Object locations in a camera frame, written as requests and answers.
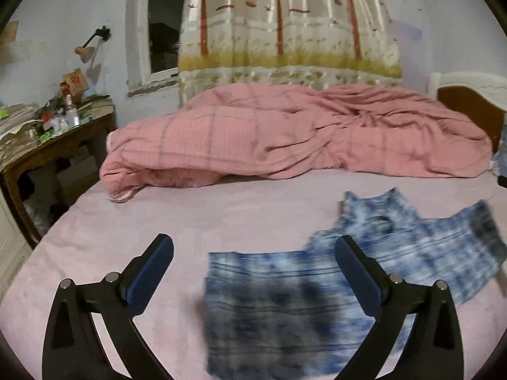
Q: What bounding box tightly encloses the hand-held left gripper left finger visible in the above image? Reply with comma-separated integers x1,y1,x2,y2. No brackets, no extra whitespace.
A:
42,233,175,380

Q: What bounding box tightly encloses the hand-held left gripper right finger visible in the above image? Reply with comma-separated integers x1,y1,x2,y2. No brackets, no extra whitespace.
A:
334,235,465,380

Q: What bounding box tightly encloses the blue plaid shirt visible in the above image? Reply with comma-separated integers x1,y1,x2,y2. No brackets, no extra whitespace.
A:
203,187,507,378

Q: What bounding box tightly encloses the bed with pink sheet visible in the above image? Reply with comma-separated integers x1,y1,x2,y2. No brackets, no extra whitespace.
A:
0,166,507,380

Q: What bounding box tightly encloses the brown wooden desk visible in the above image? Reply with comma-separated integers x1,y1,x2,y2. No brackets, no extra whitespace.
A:
0,109,119,246

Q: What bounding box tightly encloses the pink checked quilt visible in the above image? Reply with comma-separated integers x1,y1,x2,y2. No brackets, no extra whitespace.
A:
99,83,496,202

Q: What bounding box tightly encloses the clear plastic bottle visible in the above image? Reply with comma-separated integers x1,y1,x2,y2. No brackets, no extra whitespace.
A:
65,95,80,127

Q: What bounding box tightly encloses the stack of books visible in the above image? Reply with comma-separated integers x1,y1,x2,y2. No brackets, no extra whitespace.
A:
77,93,115,121

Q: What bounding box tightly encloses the blue floral pillow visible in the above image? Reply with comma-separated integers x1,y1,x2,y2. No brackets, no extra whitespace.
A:
491,127,507,177

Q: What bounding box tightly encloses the white and brown headboard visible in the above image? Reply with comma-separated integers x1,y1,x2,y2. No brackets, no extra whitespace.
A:
428,71,507,155

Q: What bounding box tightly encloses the pink desk lamp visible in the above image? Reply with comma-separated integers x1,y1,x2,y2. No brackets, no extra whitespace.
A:
74,26,112,64

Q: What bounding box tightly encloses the white framed window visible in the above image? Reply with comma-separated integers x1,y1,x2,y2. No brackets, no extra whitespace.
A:
126,0,191,88

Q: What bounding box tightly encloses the tree print curtain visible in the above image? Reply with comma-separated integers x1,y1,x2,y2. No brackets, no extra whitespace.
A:
177,0,404,104

